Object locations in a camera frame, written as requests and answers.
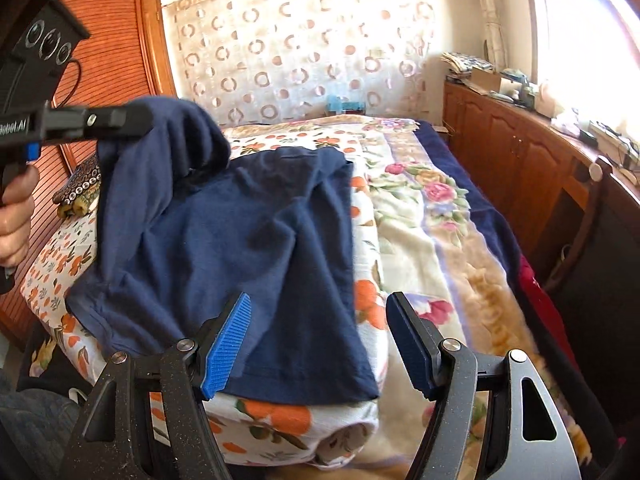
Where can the cardboard box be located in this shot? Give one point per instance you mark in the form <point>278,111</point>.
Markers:
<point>485,81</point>

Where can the white orange-print bed sheet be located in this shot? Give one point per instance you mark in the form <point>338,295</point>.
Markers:
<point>50,265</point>

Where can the stack of patterned papers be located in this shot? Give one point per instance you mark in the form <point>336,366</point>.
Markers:
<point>465,64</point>

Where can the person's left hand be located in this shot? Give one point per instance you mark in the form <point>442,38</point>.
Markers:
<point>17,220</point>

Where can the blue plastic box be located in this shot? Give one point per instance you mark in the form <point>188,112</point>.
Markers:
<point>345,106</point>

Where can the dark patterned cushion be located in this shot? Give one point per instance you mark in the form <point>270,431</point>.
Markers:
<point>80,182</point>

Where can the wooden cabinet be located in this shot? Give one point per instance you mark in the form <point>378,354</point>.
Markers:
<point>505,145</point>

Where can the bright window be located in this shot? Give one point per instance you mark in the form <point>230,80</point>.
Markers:
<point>590,35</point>

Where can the red cloth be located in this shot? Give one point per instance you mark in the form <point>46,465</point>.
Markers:
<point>532,280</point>

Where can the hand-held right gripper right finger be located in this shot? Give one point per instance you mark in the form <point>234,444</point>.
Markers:
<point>412,345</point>

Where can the yellow patterned cloth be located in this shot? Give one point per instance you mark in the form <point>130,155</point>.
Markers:
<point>75,207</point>

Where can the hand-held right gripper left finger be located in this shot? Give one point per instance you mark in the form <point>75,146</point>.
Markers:
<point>227,345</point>

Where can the white curtain with circles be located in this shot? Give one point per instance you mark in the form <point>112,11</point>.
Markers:
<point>300,35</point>

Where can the person's grey trousers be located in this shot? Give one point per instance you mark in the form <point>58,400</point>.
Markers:
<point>35,435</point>

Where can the navy t-shirt with orange print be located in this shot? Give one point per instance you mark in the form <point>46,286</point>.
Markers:
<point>225,240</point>

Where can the green desk item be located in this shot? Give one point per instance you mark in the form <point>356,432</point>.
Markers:
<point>517,87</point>

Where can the sheer white window curtain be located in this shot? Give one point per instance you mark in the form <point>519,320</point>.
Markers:
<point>492,20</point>

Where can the navy blanket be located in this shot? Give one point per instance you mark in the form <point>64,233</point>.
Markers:
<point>480,210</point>

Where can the floral blanket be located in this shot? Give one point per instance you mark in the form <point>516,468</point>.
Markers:
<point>415,220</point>

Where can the dark wooden chair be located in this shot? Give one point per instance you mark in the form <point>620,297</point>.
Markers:
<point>600,270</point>

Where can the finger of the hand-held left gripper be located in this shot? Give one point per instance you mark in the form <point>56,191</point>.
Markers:
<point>100,121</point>

